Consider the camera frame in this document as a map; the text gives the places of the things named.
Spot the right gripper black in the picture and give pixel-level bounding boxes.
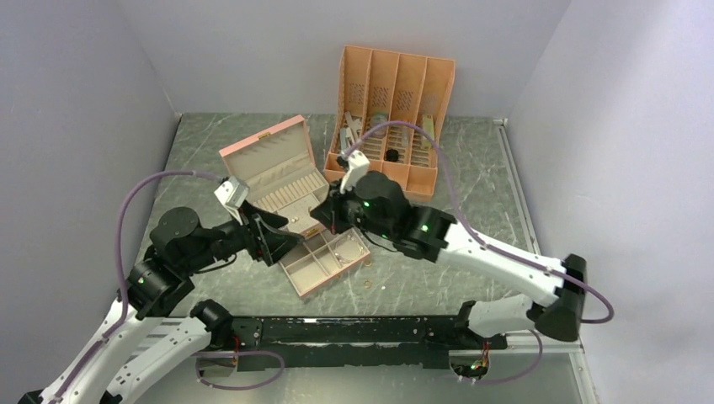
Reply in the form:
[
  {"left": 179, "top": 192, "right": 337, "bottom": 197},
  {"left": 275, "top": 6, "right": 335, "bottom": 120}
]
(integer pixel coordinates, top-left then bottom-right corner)
[{"left": 312, "top": 176, "right": 395, "bottom": 242}]

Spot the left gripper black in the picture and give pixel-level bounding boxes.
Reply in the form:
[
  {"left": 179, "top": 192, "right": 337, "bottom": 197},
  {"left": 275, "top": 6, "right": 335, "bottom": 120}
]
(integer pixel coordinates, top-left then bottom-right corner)
[{"left": 181, "top": 197, "right": 305, "bottom": 273}]

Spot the silver pearl bracelet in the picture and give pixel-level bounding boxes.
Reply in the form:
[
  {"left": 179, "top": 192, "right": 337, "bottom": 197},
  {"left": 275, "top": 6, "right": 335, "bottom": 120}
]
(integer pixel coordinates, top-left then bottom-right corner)
[{"left": 333, "top": 235, "right": 366, "bottom": 264}]

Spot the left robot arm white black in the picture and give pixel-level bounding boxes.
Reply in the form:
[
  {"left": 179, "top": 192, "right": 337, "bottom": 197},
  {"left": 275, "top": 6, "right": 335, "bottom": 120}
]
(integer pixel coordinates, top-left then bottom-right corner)
[{"left": 20, "top": 202, "right": 304, "bottom": 403}]

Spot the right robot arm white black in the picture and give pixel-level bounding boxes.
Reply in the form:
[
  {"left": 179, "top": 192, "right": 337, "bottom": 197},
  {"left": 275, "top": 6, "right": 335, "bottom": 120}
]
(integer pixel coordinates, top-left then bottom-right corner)
[{"left": 310, "top": 171, "right": 586, "bottom": 348}]

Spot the pink jewelry box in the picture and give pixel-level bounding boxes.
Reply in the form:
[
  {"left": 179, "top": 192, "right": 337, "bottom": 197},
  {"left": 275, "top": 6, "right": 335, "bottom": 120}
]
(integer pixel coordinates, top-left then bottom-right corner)
[{"left": 220, "top": 115, "right": 370, "bottom": 297}]

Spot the black round cap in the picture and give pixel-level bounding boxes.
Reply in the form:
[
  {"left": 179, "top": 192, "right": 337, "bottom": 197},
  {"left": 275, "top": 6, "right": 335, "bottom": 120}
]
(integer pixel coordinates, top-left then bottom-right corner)
[{"left": 384, "top": 148, "right": 400, "bottom": 162}]

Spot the grey stapler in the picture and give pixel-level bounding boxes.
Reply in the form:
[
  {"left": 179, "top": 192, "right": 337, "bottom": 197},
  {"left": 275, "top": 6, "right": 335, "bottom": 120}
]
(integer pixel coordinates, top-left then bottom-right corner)
[{"left": 338, "top": 111, "right": 362, "bottom": 152}]

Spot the clear tape roll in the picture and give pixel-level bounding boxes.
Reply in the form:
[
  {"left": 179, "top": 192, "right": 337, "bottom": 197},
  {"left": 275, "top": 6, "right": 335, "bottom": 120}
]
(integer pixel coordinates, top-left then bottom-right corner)
[{"left": 370, "top": 113, "right": 389, "bottom": 127}]

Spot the orange desk file organizer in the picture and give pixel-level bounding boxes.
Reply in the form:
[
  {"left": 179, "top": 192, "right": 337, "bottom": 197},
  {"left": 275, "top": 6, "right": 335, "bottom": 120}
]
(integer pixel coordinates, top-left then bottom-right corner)
[{"left": 324, "top": 45, "right": 456, "bottom": 202}]

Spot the green rectangular box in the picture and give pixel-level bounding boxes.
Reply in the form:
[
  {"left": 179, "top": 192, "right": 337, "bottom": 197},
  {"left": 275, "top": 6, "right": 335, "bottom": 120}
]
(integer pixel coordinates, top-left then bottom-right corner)
[{"left": 420, "top": 114, "right": 434, "bottom": 151}]

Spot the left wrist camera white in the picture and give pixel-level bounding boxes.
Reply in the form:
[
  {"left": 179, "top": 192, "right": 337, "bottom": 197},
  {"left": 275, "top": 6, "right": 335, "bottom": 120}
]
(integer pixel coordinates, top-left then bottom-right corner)
[{"left": 214, "top": 176, "right": 249, "bottom": 211}]

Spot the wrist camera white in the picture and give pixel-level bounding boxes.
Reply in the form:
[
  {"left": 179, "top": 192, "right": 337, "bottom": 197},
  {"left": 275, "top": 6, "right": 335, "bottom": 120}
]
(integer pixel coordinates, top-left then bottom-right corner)
[
  {"left": 338, "top": 151, "right": 370, "bottom": 194},
  {"left": 214, "top": 176, "right": 249, "bottom": 211}
]

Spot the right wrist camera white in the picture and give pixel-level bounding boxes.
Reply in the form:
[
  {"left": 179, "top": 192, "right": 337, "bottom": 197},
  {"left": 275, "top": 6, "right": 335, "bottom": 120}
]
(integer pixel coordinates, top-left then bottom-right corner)
[{"left": 338, "top": 151, "right": 370, "bottom": 194}]

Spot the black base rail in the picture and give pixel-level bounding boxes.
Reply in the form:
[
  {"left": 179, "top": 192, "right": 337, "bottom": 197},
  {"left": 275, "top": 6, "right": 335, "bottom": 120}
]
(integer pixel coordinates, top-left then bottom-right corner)
[{"left": 209, "top": 315, "right": 508, "bottom": 371}]

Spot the aluminium frame rail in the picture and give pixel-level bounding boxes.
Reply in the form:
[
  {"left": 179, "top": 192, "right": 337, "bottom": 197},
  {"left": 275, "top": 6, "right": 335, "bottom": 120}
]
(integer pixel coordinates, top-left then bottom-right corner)
[{"left": 505, "top": 331, "right": 583, "bottom": 354}]

